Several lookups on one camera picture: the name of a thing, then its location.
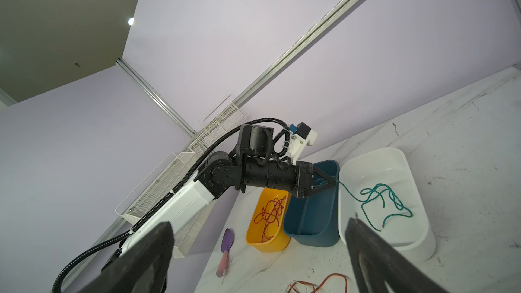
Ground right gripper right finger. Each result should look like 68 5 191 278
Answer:
345 218 446 292

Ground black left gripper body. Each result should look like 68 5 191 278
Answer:
240 158 313 198

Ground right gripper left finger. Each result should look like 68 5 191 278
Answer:
81 222 174 293

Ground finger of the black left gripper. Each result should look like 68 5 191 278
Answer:
311 166 338 195

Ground red cable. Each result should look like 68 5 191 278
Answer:
253 195 288 243

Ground cable bundle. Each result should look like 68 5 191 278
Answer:
284 272 350 293

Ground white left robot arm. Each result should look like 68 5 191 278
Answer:
52 118 336 292

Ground teal plastic bin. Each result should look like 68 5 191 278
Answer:
283 160 339 248

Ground white plastic bin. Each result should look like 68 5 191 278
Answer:
338 147 436 263

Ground yellow plastic bin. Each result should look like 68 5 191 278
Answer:
246 188 291 253

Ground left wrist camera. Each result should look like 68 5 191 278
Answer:
286 122 318 165

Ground purple pink-handled spatula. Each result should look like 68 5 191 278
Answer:
216 228 235 278

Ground white wire wall basket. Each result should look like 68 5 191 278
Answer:
188 96 246 156

